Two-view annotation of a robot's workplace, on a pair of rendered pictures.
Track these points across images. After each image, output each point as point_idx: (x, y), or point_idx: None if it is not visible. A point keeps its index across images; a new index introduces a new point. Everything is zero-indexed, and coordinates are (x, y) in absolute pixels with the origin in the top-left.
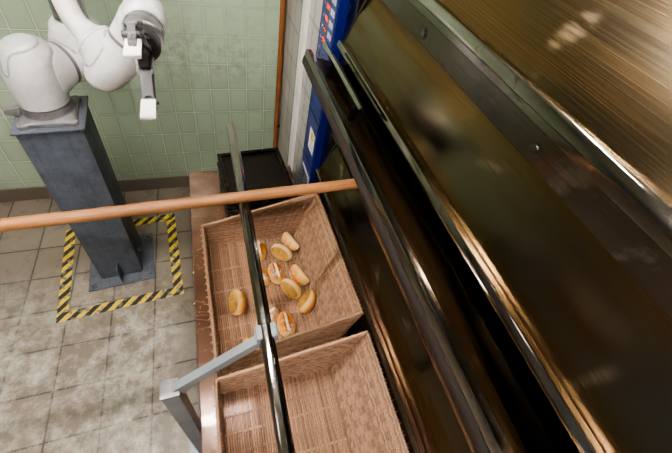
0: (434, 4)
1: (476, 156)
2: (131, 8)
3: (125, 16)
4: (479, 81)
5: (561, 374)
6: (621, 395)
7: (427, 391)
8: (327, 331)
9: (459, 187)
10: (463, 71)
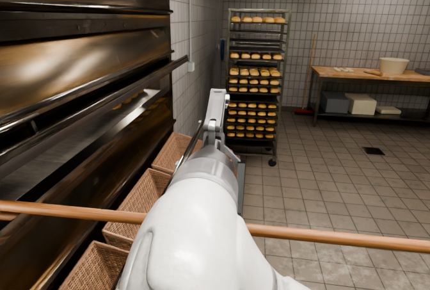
0: None
1: (63, 59)
2: (214, 187)
3: (227, 185)
4: (46, 25)
5: (119, 68)
6: (119, 56)
7: (115, 167)
8: (121, 260)
9: (75, 75)
10: (35, 28)
